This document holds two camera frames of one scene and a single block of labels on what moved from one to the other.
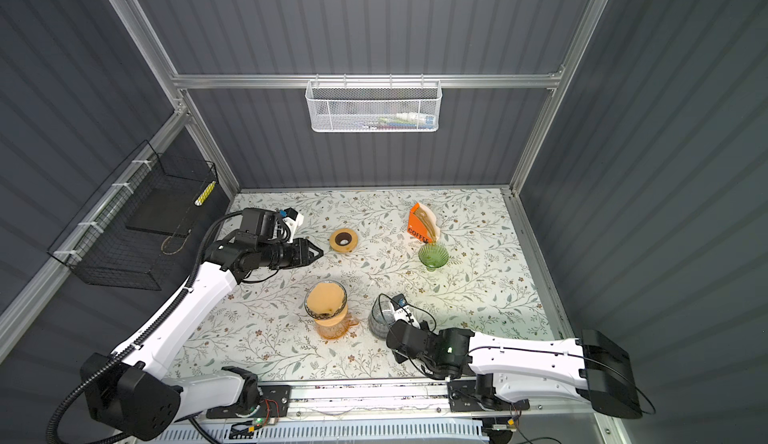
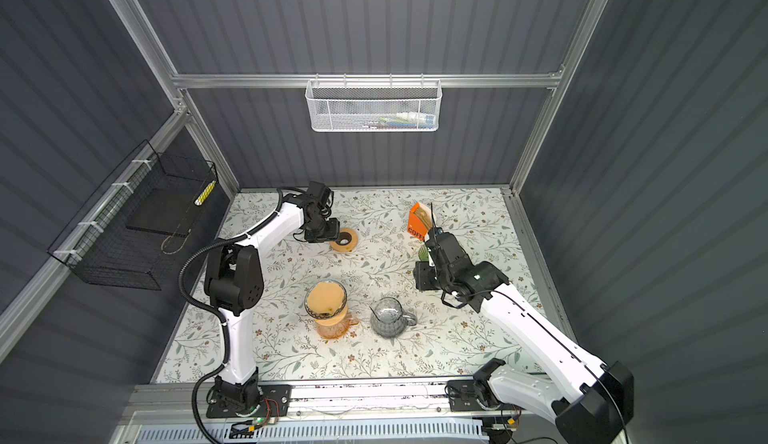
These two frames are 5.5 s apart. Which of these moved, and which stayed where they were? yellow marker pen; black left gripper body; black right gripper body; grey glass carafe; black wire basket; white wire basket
Moved: black left gripper body; black right gripper body
Stayed: grey glass carafe; white wire basket; yellow marker pen; black wire basket
